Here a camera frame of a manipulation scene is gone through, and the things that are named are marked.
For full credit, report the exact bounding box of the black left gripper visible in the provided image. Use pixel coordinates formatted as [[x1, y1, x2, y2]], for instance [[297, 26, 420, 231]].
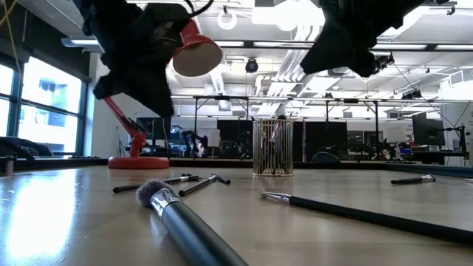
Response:
[[73, 0, 193, 117]]

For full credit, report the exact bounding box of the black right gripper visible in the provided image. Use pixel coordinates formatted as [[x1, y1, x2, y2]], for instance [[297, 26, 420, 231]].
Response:
[[301, 0, 426, 78]]

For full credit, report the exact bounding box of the black makeup brush silver ferrule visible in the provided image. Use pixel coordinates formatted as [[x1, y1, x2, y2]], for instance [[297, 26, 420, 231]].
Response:
[[112, 174, 201, 194]]

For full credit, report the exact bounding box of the slim black makeup brush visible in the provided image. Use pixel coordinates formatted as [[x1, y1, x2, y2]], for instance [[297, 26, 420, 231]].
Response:
[[178, 173, 232, 197]]

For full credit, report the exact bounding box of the short black makeup brush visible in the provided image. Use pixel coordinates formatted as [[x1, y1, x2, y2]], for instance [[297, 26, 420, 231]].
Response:
[[390, 174, 438, 185]]

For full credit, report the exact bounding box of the thick fluffy grey makeup brush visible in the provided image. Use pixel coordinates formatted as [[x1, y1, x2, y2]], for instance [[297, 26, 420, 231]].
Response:
[[135, 179, 249, 266]]

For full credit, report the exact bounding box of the long thin black makeup brush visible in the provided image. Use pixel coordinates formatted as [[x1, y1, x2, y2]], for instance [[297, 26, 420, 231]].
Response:
[[258, 189, 473, 245]]

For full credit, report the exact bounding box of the black monitor on arm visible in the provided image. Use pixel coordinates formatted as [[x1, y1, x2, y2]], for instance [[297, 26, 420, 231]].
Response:
[[412, 112, 446, 147]]

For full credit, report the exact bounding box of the black computer monitor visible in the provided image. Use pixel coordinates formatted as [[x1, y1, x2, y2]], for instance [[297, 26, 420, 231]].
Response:
[[135, 117, 172, 149]]

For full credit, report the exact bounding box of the long ceiling light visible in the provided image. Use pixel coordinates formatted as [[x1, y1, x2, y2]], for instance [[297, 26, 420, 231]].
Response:
[[61, 36, 106, 50]]

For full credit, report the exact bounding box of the red desk lamp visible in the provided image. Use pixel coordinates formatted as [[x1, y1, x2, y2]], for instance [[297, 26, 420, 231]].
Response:
[[103, 18, 224, 170]]

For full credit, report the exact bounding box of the black floor fan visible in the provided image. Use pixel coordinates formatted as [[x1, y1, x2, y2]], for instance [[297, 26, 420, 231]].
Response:
[[0, 136, 53, 160]]

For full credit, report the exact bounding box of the black gantry frame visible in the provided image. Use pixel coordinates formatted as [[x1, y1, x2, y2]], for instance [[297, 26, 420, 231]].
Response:
[[191, 95, 381, 160]]

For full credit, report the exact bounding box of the black aluminium table frame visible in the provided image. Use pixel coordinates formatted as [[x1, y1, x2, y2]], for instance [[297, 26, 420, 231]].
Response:
[[0, 157, 473, 179]]

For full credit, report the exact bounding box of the gold wire brush cup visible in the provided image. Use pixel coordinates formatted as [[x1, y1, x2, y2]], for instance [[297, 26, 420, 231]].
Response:
[[252, 117, 295, 177]]

